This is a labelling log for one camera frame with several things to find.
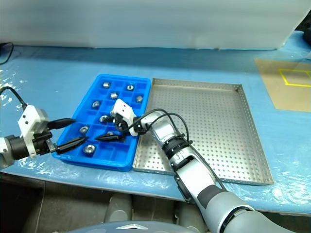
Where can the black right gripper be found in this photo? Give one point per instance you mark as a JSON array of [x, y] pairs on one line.
[[121, 123]]

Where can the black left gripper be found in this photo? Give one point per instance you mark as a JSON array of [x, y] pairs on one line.
[[42, 145]]

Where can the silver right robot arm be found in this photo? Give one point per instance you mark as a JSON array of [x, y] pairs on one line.
[[189, 167]]

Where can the blue compartment tray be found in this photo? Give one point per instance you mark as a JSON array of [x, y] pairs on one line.
[[116, 155]]

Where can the blue plastic table cover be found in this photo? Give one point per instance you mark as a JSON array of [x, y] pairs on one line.
[[48, 72]]

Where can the grey rounded cylinder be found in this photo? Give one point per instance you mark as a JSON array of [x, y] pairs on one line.
[[187, 216], [120, 208]]

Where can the grey robot torso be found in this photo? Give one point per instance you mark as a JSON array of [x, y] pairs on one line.
[[128, 228]]

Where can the perforated metal tray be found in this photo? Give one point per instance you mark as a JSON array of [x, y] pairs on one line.
[[218, 121]]

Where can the white backdrop board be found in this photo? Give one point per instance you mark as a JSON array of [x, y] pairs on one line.
[[145, 21]]

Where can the brown cardboard mat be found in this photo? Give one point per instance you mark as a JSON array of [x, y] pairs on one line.
[[286, 97]]

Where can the yellow tape grid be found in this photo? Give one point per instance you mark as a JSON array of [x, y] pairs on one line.
[[283, 75]]

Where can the black background equipment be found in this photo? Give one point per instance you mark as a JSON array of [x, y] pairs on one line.
[[307, 35]]

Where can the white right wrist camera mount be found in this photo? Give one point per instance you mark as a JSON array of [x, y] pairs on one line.
[[124, 108]]

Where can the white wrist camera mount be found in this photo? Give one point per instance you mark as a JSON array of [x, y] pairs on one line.
[[124, 108], [28, 119]]

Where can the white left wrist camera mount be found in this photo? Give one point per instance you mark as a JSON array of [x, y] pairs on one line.
[[28, 119]]

